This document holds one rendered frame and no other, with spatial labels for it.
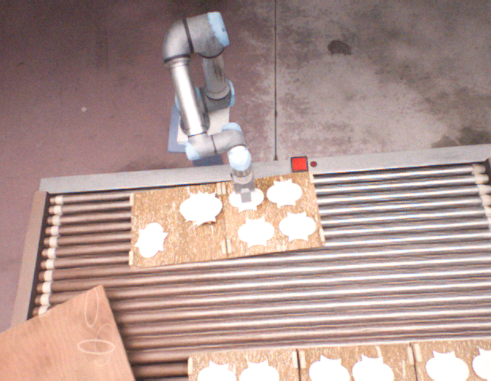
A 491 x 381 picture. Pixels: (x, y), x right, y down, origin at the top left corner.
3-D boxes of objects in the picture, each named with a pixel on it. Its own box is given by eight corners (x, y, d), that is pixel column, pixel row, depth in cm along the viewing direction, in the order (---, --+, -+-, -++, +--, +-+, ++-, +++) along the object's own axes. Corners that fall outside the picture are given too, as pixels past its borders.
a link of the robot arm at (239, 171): (247, 140, 146) (252, 161, 142) (248, 155, 156) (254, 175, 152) (225, 146, 145) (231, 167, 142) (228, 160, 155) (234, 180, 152)
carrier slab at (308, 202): (221, 183, 186) (221, 182, 185) (311, 172, 186) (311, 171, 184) (228, 258, 173) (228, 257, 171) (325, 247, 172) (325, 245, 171)
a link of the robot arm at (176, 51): (149, 21, 141) (188, 162, 146) (181, 14, 141) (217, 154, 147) (154, 32, 152) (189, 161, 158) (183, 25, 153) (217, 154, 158)
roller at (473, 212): (50, 238, 186) (44, 235, 182) (491, 207, 179) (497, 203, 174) (48, 249, 184) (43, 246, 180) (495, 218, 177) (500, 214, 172)
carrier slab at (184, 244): (132, 194, 187) (131, 193, 186) (221, 183, 186) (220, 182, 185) (132, 270, 174) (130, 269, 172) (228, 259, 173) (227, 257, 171)
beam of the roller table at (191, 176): (47, 182, 200) (40, 178, 194) (485, 149, 192) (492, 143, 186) (44, 199, 196) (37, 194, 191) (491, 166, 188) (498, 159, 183)
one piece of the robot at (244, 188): (232, 192, 152) (235, 208, 167) (255, 189, 152) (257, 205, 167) (228, 164, 157) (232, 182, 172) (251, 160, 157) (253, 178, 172)
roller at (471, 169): (55, 198, 194) (50, 194, 190) (478, 166, 187) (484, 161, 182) (54, 207, 192) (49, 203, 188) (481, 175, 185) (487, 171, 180)
